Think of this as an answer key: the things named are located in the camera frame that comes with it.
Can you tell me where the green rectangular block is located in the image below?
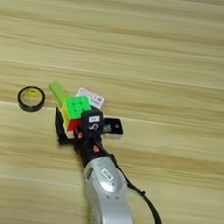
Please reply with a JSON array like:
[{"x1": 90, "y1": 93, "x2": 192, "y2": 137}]
[{"x1": 46, "y1": 80, "x2": 71, "y2": 107}]

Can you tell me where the colourful puzzle cube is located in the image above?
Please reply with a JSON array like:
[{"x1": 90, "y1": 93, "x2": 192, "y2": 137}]
[{"x1": 59, "y1": 93, "x2": 94, "y2": 135}]

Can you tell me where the small white red box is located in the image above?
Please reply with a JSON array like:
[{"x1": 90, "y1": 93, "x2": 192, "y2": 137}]
[{"x1": 73, "y1": 86, "x2": 107, "y2": 111}]

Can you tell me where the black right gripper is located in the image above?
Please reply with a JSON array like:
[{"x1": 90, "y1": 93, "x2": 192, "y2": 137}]
[{"x1": 48, "y1": 107, "x2": 115, "y2": 168}]

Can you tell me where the black tape roll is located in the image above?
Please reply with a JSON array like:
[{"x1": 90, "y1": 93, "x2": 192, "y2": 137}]
[{"x1": 15, "y1": 84, "x2": 47, "y2": 115}]

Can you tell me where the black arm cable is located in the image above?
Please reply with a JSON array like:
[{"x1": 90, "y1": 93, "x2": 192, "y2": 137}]
[{"x1": 100, "y1": 153, "x2": 172, "y2": 224}]

